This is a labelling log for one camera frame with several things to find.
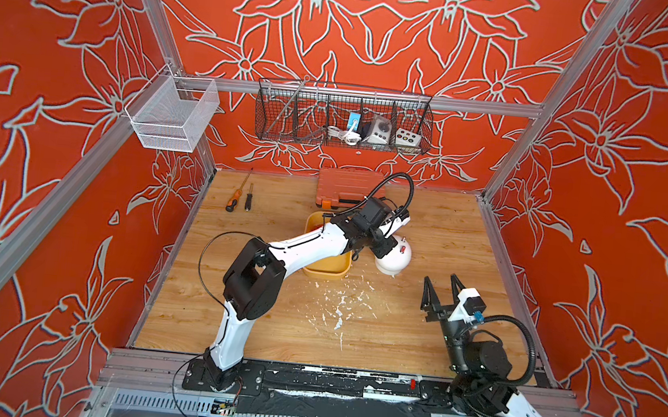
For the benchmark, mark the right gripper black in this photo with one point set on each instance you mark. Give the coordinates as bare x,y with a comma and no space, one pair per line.
437,305

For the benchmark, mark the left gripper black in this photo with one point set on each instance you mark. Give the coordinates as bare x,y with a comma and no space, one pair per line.
388,246

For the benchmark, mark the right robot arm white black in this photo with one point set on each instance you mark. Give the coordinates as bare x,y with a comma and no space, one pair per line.
483,385

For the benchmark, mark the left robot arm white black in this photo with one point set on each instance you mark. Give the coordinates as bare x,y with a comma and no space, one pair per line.
253,281

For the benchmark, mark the white dome screw fixture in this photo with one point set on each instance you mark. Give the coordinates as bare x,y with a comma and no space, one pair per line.
395,262

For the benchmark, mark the yellow plastic tray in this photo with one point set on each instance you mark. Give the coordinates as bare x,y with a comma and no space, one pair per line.
333,268

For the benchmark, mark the orange tool case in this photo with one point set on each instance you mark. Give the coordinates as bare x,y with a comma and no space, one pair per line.
344,188

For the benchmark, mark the white button box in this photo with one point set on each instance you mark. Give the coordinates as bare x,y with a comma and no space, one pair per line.
407,141

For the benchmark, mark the white round dial device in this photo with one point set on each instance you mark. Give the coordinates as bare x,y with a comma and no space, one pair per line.
379,132

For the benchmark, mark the blue white small box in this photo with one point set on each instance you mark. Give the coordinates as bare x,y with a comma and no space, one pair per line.
353,123

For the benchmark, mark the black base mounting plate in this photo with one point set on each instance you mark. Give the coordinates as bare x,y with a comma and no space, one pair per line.
277,389

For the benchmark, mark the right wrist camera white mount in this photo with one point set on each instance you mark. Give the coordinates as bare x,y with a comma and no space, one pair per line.
472,306

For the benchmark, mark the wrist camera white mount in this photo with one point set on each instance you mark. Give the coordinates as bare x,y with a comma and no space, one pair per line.
472,306
393,224

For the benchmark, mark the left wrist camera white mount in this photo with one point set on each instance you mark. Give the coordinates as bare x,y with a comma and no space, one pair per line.
393,224

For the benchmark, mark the black handled screwdriver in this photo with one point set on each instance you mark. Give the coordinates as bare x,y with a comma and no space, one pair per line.
249,199

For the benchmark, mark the orange handled screwdriver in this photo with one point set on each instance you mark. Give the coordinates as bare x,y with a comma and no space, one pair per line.
233,201

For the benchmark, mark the black wire wall basket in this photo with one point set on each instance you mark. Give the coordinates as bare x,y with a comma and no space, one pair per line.
315,112

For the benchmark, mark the clear acrylic wall box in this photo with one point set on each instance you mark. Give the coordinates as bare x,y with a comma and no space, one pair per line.
163,120

